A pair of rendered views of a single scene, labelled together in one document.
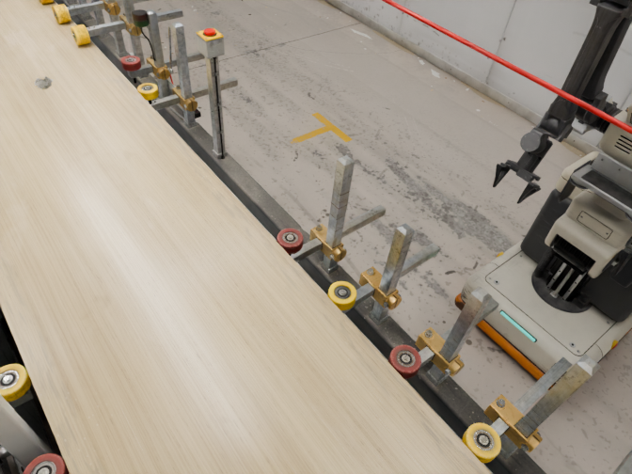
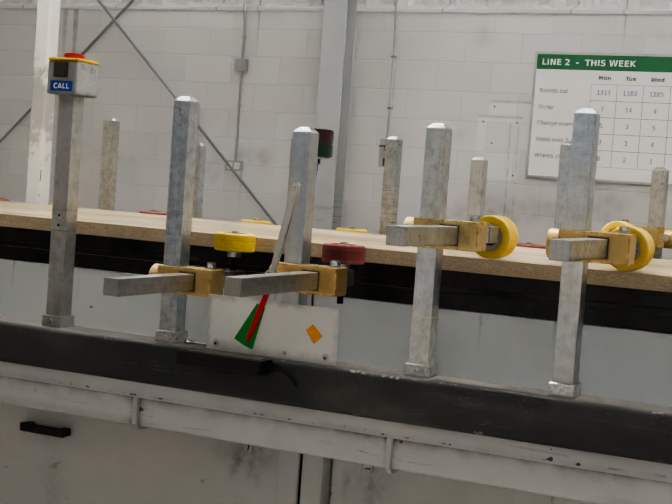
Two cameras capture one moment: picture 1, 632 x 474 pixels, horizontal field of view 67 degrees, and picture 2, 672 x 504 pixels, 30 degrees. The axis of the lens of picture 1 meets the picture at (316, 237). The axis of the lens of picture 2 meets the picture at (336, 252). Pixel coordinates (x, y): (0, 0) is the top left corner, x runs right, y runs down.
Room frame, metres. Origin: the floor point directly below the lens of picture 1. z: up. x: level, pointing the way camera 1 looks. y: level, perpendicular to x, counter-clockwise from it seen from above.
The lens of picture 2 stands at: (4.07, -0.03, 1.01)
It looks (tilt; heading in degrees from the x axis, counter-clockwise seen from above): 3 degrees down; 157
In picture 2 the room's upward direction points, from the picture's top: 4 degrees clockwise
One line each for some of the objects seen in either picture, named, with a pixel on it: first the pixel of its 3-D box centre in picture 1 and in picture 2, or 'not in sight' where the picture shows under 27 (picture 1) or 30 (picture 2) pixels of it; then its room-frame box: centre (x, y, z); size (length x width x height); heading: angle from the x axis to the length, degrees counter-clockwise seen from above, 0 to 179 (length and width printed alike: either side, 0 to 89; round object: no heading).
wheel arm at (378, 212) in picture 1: (336, 234); not in sight; (1.13, -0.07, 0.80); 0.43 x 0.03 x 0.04; 133
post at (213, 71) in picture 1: (216, 108); (64, 211); (1.61, 0.44, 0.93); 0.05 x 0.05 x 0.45; 43
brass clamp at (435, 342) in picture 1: (439, 352); not in sight; (0.71, -0.38, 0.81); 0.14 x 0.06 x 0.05; 43
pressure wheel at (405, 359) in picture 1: (402, 368); not in sight; (0.63, -0.26, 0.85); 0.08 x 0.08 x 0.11
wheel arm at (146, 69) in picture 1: (174, 62); (294, 282); (2.07, 0.75, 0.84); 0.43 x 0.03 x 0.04; 133
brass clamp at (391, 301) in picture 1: (380, 289); not in sight; (0.90, -0.21, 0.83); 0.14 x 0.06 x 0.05; 43
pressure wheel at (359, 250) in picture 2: (133, 71); (342, 272); (1.94, 0.90, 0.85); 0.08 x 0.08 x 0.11
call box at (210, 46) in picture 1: (211, 44); (72, 79); (1.61, 0.44, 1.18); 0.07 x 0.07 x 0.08; 43
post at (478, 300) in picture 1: (452, 345); not in sight; (0.70, -0.40, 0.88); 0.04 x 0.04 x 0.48; 43
